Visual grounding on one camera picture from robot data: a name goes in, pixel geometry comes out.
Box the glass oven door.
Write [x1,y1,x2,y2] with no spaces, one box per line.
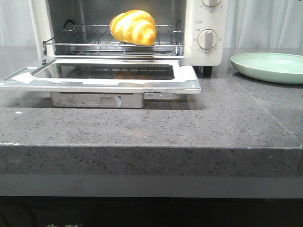
[0,55,201,108]

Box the white Toshiba toaster oven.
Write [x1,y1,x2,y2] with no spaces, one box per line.
[28,0,228,76]

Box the lower beige timer knob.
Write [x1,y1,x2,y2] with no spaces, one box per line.
[197,29,218,50]

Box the golden croissant bread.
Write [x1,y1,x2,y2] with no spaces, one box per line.
[110,9,157,46]

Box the light green plate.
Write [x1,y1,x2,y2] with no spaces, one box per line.
[231,52,303,85]

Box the metal wire oven rack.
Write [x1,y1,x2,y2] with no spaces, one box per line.
[43,24,184,57]

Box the upper beige temperature knob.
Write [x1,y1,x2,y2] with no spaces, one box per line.
[202,0,221,8]

